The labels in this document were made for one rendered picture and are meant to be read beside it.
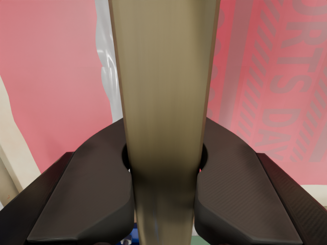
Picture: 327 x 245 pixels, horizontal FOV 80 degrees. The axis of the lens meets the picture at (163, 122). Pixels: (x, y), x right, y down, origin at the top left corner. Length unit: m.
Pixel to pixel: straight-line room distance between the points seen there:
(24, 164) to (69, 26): 0.23
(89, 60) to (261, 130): 0.25
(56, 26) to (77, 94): 0.08
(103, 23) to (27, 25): 0.09
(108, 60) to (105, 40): 0.02
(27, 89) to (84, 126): 0.09
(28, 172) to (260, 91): 0.38
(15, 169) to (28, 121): 0.10
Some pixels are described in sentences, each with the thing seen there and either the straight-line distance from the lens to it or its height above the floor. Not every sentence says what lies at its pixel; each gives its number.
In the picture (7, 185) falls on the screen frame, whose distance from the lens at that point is 0.43.
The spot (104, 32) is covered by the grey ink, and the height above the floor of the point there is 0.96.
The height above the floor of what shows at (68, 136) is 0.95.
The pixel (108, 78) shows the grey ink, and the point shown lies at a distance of 0.26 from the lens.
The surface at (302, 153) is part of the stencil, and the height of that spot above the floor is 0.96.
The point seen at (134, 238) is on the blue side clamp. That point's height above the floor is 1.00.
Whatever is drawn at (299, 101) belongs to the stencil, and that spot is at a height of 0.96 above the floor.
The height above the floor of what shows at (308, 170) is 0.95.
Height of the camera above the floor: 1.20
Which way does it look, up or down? 61 degrees down
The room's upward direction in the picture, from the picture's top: 178 degrees counter-clockwise
